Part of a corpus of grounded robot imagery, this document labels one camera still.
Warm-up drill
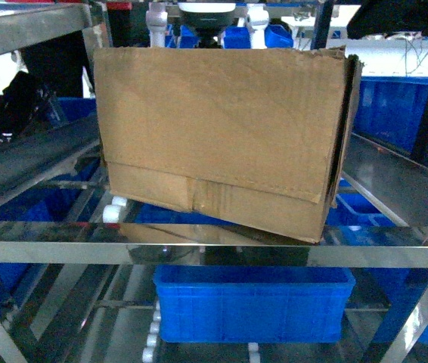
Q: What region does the blue plastic bin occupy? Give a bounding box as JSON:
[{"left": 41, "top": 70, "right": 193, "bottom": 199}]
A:
[
  {"left": 154, "top": 265, "right": 355, "bottom": 343},
  {"left": 354, "top": 76, "right": 428, "bottom": 154}
]

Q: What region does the stainless steel shelf frame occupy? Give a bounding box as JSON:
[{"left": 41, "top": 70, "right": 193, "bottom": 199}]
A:
[{"left": 0, "top": 0, "right": 428, "bottom": 363}]

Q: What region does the blue plastic bin front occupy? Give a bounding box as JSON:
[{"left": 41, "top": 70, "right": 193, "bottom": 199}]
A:
[{"left": 154, "top": 265, "right": 355, "bottom": 343}]

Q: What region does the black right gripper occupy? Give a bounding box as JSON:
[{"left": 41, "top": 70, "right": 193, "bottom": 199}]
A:
[{"left": 346, "top": 1, "right": 428, "bottom": 39}]

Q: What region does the brown cardboard box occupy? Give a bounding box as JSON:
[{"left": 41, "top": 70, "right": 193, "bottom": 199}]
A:
[{"left": 94, "top": 47, "right": 363, "bottom": 244}]

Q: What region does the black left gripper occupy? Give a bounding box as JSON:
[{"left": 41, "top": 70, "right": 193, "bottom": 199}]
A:
[{"left": 0, "top": 71, "right": 66, "bottom": 156}]

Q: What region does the blue plastic bin right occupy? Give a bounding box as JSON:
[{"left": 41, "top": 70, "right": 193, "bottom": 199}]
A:
[{"left": 354, "top": 76, "right": 428, "bottom": 154}]

